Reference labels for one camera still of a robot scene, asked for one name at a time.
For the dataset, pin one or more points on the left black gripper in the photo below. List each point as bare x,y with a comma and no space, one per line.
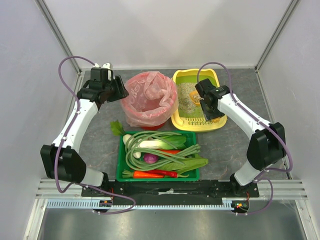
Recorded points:
119,88

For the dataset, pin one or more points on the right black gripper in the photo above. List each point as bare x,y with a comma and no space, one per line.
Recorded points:
211,110

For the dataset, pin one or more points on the orange litter scoop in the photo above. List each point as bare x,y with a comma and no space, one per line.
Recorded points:
195,98

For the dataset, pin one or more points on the yellow litter box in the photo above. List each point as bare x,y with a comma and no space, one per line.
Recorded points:
196,124

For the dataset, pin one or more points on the pink plastic bin liner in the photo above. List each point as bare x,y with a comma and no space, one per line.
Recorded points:
152,100

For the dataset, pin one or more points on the red trash bin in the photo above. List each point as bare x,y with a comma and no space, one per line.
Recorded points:
153,128

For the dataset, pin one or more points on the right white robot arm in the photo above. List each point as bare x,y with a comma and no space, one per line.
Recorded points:
266,139

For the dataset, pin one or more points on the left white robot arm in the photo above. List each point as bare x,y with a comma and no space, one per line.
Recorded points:
61,159

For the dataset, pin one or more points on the grey cat litter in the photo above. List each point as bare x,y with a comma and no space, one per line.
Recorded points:
186,108

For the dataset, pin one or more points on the green vegetable tray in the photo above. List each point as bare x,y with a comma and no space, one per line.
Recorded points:
121,164

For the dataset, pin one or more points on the white radish with leaves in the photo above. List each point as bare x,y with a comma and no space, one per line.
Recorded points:
118,130

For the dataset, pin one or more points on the green bok choy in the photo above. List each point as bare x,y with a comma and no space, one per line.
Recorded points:
173,142

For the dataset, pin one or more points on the green long beans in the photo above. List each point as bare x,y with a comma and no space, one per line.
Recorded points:
140,165

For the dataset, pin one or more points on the white green leek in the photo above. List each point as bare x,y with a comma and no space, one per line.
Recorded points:
155,144

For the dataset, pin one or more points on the orange carrot middle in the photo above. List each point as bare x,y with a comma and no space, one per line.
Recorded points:
170,152

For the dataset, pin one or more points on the orange carrot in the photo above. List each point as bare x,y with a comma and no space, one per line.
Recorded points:
140,175
170,152

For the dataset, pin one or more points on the green lettuce leaf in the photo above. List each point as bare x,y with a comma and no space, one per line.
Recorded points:
187,164

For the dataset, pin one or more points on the white small mushroom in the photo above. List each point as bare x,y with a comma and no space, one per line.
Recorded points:
137,155

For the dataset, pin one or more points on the purple onion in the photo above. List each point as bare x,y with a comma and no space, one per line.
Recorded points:
150,158

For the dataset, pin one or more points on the red chili pepper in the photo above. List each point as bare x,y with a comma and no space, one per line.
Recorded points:
172,174

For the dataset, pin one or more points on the orange carrot front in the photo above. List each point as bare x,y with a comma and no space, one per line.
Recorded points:
140,175

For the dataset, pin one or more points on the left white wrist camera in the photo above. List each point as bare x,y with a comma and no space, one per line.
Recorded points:
107,65

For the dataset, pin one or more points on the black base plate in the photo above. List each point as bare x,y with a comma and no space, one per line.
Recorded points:
220,189

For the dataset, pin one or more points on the grey slotted cable duct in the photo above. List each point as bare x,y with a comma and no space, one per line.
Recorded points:
97,204

